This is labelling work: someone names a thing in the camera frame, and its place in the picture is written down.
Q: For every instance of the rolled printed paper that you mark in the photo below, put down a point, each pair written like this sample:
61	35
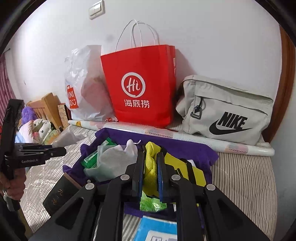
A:
254	150

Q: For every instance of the white glove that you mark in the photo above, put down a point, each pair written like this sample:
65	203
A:
106	162

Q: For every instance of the wooden headboard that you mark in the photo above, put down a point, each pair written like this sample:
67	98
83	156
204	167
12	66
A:
49	104

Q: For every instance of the brown door frame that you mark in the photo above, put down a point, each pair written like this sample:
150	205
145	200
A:
284	92

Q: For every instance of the red paper bag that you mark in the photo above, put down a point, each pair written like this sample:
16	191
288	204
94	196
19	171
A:
138	69

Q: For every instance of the purple towel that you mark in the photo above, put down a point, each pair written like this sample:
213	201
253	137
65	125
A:
189	150

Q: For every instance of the black box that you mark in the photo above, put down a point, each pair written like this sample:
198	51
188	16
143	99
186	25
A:
60	194

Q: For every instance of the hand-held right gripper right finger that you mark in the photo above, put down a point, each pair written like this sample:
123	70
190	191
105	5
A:
160	178

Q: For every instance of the grey waist bag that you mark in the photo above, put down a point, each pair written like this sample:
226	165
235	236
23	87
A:
219	104

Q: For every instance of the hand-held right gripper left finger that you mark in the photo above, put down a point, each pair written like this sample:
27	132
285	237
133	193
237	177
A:
138	176

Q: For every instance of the purple plush toy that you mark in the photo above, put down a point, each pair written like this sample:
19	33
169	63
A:
27	114

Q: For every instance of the blue tissue pack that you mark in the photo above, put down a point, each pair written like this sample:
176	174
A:
152	227

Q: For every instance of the red striped curtain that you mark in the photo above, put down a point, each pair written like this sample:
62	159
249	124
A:
4	88

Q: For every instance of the green foil packet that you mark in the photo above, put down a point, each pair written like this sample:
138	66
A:
89	160

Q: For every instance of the plush toys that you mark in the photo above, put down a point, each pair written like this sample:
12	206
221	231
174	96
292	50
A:
23	134

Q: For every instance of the translucent plastic bag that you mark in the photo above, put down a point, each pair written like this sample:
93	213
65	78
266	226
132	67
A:
67	138

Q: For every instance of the striped mattress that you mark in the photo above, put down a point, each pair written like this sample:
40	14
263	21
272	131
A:
242	185

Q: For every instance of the patterned brown box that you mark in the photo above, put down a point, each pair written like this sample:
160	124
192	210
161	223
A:
63	114

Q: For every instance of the yellow reflective vest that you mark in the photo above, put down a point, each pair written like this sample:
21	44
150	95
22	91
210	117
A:
150	166

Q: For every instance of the green tissue packet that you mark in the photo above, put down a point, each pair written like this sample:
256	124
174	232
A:
150	204

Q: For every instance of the white light switch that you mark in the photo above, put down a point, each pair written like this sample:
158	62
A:
97	10

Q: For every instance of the white plastic shopping bag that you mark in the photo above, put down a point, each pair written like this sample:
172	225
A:
87	92

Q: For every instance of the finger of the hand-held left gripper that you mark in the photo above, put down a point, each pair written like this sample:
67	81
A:
34	147
56	153

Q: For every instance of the person's left hand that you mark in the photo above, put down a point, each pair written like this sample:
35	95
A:
13	187

